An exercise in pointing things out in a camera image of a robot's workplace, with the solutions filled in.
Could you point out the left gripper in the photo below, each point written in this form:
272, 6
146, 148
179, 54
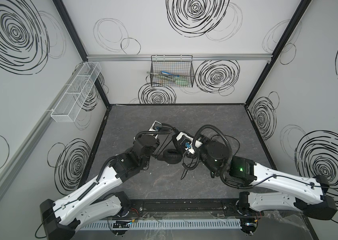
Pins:
159, 139

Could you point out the black blue headphones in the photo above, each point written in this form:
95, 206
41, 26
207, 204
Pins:
173, 152

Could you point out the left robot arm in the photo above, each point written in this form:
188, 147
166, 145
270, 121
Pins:
62, 218

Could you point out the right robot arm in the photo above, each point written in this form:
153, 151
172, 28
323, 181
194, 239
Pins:
264, 189

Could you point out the green spatula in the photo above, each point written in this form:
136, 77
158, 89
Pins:
158, 78

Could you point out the blue tool in basket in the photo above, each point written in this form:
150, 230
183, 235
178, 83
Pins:
169, 75

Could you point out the white mesh shelf basket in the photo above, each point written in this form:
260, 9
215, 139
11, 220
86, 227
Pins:
74, 97

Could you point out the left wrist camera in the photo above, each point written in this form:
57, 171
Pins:
156, 129

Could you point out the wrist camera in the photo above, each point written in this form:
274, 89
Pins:
156, 129
183, 144

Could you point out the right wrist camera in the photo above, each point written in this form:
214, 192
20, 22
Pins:
183, 144

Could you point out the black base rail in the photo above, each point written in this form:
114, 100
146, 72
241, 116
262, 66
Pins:
235, 207

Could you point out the white slotted cable duct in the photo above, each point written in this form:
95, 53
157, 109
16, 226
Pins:
191, 224

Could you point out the black wire basket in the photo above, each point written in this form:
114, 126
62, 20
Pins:
183, 68

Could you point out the aluminium wall rail back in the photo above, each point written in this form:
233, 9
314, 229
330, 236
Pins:
180, 57

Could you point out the aluminium wall rail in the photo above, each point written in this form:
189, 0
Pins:
180, 57
16, 163

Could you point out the aluminium wall rail left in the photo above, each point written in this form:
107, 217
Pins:
16, 163

